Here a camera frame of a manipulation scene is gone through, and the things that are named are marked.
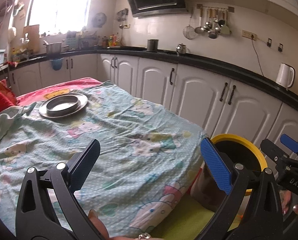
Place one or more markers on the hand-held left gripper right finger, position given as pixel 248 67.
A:
pixel 215 166

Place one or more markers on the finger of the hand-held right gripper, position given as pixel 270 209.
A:
pixel 291 142
pixel 271 150

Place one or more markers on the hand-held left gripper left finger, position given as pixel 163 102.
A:
pixel 85 163

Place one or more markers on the yellow-rimmed waste bin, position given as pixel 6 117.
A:
pixel 239 155

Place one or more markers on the person's right hand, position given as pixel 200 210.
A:
pixel 287 201

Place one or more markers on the person's left hand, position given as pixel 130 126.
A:
pixel 98 226

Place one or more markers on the light blue cartoon blanket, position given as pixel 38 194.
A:
pixel 129 160

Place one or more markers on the yellow-green cloth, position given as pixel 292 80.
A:
pixel 189 220

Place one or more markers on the round steel plate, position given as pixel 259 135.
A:
pixel 61 106

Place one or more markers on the white electric kettle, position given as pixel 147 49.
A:
pixel 284 76

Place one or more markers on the white base cabinets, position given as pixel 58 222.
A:
pixel 196 95

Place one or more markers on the pink blanket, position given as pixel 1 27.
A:
pixel 71 85

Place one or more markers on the blue plastic dustpan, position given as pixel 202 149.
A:
pixel 56 65

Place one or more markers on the black kitchen countertop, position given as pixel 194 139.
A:
pixel 214 62

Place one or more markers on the red floral pillow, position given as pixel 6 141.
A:
pixel 0 97

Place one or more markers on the steel stockpot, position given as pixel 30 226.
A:
pixel 53 48

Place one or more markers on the dish rack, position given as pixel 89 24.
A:
pixel 81 42

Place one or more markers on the steel teapot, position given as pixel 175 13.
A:
pixel 181 49

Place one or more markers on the group of condiment bottles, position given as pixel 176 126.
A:
pixel 111 41

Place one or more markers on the pale green spatula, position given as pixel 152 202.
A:
pixel 225 30

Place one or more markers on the steel ladle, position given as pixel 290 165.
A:
pixel 212 34
pixel 208 25
pixel 199 29

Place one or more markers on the steel mesh strainer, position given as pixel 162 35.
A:
pixel 190 33

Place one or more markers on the black pot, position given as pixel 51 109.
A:
pixel 153 45

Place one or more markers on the wooden cutting board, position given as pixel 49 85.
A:
pixel 31 38

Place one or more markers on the black spoon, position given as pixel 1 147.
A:
pixel 221 22

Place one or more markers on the hanging kitchen tools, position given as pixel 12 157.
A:
pixel 122 17

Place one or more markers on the kitchen window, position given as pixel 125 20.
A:
pixel 58 7

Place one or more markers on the black wall hook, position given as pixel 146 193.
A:
pixel 269 42
pixel 280 47

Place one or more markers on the wall power strip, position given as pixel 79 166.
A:
pixel 249 35

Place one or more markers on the round grey wall dispenser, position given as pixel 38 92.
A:
pixel 99 20

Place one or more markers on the utensil hanging rail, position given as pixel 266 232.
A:
pixel 214 8

